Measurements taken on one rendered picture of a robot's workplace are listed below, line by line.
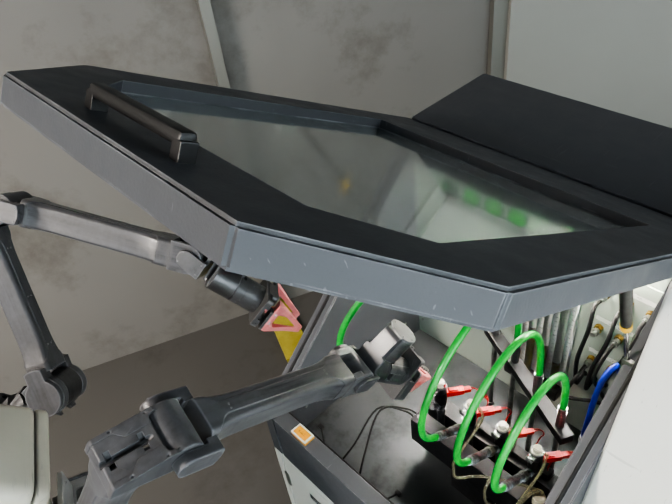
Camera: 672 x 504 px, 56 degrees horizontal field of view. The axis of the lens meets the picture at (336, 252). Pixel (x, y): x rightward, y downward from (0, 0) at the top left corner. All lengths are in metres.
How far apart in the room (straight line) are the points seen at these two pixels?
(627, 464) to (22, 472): 1.02
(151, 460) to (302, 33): 1.99
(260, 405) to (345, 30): 1.92
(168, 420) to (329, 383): 0.30
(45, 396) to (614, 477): 1.08
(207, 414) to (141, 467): 0.11
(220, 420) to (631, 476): 0.72
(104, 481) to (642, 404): 0.82
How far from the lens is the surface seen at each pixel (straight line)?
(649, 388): 1.15
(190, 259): 1.21
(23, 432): 1.28
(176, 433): 0.88
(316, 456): 1.53
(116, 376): 3.19
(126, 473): 0.86
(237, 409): 0.94
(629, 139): 1.47
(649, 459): 1.22
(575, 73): 3.30
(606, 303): 1.40
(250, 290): 1.22
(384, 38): 2.73
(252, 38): 2.54
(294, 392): 1.01
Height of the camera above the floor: 2.23
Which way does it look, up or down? 40 degrees down
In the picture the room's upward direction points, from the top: 8 degrees counter-clockwise
